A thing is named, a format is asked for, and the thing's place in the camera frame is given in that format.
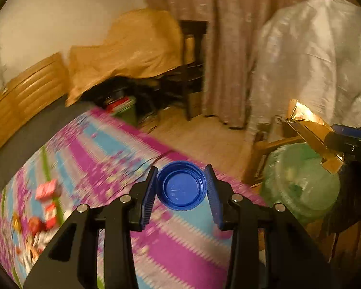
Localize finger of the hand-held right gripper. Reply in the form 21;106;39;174
332;123;361;141
324;132;361;157

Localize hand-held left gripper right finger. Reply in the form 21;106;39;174
205;165;337;289

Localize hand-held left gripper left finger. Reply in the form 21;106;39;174
23;166;159;289

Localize blue plastic bottle cap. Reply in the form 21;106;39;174
156;161;206;212

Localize long gold cardboard box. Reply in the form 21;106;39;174
284;99;345;175

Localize trash bin with green bag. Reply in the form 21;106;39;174
260;143;340;226

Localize red and white box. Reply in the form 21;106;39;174
34;179;62;202

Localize purple patterned blanket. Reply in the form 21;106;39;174
0;108;268;289

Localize light wooden stool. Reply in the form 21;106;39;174
250;117;307;187

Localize white plastic covered object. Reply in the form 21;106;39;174
248;0;361;133

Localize green plastic bucket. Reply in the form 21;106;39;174
107;96;137;125

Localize small red white packet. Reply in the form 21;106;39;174
44;203;60;229

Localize round red wrapper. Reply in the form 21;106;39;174
27;217;45;234

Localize colourful crumpled wrappers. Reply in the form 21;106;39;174
16;232;55;263

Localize dark grey mattress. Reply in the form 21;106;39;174
0;99;100;193

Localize orange cloth covered furniture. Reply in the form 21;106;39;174
65;9;184;106

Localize beige patterned curtain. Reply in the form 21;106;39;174
137;0;343;128

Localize wooden headboard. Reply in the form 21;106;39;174
0;51;68;160

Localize dark wooden chair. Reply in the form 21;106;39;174
159;20;209;121

